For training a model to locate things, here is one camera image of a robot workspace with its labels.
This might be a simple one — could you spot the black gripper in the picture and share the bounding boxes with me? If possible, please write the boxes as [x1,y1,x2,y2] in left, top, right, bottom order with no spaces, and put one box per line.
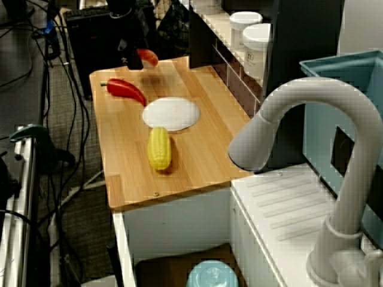
[115,14,144,70]

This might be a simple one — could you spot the toy salmon sushi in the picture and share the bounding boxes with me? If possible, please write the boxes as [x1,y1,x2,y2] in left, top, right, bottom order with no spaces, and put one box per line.
[136,48,159,68]

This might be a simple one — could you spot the red toy chili pepper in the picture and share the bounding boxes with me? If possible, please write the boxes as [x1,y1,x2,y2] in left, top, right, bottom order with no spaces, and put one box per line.
[100,78,147,107]

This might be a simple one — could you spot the white round plate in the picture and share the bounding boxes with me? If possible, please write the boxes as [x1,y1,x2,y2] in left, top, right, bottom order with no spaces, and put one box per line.
[142,97,200,132]

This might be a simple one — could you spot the yellow toy corn cob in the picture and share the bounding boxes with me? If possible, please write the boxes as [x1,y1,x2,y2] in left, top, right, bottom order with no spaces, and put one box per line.
[147,126,173,171]

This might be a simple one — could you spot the white lidded plastic jar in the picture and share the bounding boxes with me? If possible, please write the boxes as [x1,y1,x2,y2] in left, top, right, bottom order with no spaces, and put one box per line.
[242,23,273,81]
[229,11,263,48]

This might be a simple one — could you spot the dark tiled backsplash panel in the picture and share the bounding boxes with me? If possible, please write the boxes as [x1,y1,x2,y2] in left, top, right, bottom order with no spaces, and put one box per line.
[209,38,264,120]

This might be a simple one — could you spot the green clamp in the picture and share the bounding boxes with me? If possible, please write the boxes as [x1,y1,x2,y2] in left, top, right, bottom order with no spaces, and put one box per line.
[8,124,76,168]

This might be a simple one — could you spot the white toy kitchen sink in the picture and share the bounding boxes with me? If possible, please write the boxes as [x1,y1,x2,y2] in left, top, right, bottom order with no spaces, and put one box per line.
[112,166,383,287]

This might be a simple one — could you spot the grey toy kitchen faucet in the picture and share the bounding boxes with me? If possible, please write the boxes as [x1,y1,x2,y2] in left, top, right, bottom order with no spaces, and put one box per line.
[227,77,383,286]

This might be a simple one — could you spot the light blue bowl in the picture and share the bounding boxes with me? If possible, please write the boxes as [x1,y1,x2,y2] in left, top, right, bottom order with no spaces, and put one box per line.
[186,259,239,287]

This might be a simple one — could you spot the black wire mesh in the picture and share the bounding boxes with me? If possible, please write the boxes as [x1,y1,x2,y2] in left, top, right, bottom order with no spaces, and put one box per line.
[157,0,190,53]

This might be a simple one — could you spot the dark kitchen frame post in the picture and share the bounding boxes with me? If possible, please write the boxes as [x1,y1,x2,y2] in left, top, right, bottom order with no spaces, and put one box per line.
[188,0,217,69]
[263,0,345,173]

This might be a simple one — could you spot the black floor cable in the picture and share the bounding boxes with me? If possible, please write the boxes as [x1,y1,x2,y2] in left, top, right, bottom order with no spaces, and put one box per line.
[44,0,90,207]

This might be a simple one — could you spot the white floor cable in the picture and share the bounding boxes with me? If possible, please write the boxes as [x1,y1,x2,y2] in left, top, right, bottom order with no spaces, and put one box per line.
[59,170,105,207]

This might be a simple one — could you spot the aluminium frame rails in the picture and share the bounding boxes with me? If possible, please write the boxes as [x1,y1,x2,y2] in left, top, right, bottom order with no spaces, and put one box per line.
[0,125,41,287]

